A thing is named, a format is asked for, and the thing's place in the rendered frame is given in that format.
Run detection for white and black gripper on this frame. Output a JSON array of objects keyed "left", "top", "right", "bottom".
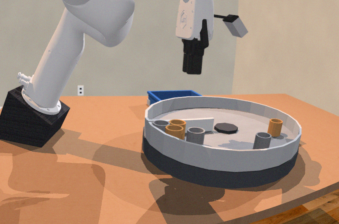
[{"left": 176, "top": 0, "right": 214, "bottom": 74}]

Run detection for grey metal bushing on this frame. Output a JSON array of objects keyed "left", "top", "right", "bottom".
[
  {"left": 153, "top": 120, "right": 170, "bottom": 132},
  {"left": 253, "top": 132, "right": 272, "bottom": 149},
  {"left": 186, "top": 127, "right": 205, "bottom": 145}
]

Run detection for blue tray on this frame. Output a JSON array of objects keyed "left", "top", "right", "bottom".
[{"left": 147, "top": 90, "right": 202, "bottom": 106}]

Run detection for bronze bushing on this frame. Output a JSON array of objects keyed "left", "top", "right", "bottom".
[
  {"left": 165, "top": 125, "right": 184, "bottom": 139},
  {"left": 169, "top": 119, "right": 186, "bottom": 139},
  {"left": 267, "top": 119, "right": 283, "bottom": 137}
]

